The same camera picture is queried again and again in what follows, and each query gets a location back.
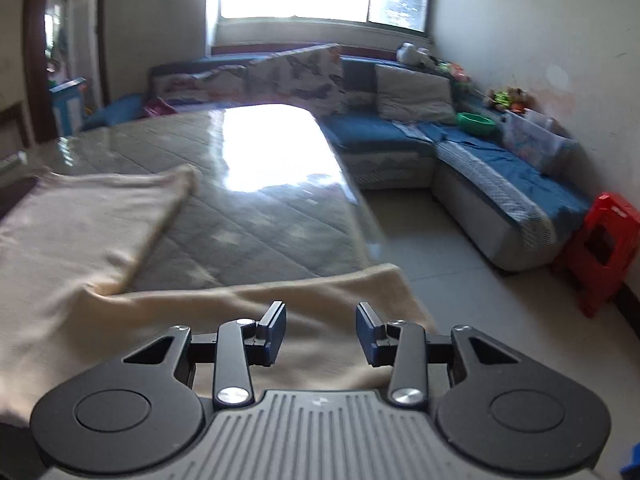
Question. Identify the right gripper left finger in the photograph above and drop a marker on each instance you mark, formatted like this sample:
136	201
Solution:
243	343

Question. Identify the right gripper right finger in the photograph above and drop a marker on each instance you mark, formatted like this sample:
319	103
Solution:
399	344

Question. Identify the cream fleece sweater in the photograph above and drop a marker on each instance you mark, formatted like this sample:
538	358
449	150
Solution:
88	272

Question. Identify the red plastic stool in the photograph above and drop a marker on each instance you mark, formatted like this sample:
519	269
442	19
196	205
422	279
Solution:
601	252

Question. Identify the blue corner sofa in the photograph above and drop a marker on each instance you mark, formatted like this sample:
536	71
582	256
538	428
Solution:
516	216

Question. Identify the green plastic bowl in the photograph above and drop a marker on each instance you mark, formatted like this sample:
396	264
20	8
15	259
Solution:
476	124

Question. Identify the clear plastic storage box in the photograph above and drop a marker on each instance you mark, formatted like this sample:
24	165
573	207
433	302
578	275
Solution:
537	143

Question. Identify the grey plain cushion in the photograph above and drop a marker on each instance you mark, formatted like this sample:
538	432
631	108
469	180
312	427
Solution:
408	96

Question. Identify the magenta cloth on sofa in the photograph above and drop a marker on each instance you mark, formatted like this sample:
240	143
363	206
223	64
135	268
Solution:
158	107

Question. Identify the long butterfly pillow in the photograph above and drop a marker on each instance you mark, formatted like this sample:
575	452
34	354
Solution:
227	83

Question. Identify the small plush toys group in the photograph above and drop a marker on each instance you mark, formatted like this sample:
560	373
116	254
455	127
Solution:
509	99

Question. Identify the square butterfly pillow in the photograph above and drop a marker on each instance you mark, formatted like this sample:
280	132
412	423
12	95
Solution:
310	78

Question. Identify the grey remote control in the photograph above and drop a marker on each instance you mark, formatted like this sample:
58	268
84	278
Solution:
12	162

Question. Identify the panda plush toy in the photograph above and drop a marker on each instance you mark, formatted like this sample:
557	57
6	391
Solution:
413	56

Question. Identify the blue small cabinet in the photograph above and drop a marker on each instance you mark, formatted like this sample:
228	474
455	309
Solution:
68	105

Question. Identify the dark wooden door frame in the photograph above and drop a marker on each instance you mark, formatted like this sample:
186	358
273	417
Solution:
34	64

